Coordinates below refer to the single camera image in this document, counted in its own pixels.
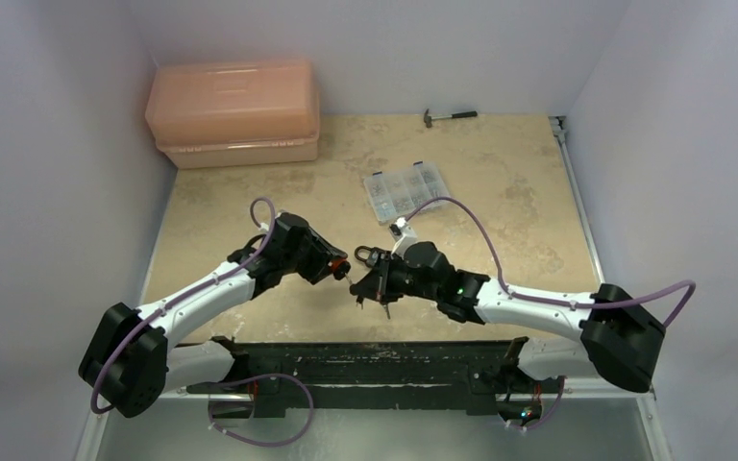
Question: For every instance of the aluminium frame rail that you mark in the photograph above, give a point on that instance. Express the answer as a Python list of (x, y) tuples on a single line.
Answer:
[(560, 133)]

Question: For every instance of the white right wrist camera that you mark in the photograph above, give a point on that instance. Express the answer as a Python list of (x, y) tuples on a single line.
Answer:
[(404, 236)]

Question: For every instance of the black Kaijing padlock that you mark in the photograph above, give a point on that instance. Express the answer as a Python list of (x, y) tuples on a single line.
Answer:
[(369, 256)]

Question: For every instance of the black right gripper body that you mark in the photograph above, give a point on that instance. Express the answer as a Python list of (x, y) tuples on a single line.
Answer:
[(381, 279)]

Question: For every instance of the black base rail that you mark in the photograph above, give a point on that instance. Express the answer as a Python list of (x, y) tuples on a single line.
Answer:
[(477, 377)]

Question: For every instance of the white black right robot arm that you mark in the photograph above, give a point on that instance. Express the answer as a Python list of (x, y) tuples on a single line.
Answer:
[(605, 334)]

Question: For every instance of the pink plastic toolbox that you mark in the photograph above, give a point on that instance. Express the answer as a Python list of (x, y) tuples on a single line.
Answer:
[(235, 113)]

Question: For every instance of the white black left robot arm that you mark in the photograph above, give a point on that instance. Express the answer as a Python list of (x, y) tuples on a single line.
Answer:
[(136, 353)]

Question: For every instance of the small hammer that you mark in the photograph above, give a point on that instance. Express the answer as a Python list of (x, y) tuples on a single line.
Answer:
[(429, 118)]

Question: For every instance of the clear plastic screw organizer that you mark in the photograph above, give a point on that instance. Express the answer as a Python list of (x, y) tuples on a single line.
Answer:
[(393, 194)]

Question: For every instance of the orange and black padlock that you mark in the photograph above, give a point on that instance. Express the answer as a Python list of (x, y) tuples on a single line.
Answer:
[(341, 268)]

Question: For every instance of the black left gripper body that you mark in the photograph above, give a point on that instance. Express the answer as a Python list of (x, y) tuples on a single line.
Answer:
[(311, 257)]

